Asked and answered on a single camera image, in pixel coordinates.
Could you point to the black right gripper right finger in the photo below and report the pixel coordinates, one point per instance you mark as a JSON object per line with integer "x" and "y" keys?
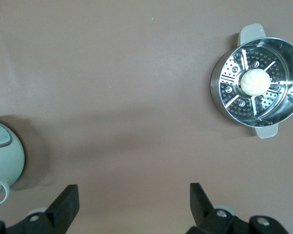
{"x": 202, "y": 214}

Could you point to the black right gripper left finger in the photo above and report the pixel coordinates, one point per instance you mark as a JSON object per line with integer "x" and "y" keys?
{"x": 63, "y": 209}

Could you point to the grey electric cooking pot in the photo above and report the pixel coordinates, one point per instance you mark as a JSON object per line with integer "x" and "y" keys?
{"x": 9, "y": 161}

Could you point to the stainless steel steamer pot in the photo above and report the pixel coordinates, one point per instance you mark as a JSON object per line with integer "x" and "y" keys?
{"x": 283, "y": 107}

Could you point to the white steamed bun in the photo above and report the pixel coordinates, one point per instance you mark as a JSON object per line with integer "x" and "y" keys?
{"x": 255, "y": 81}

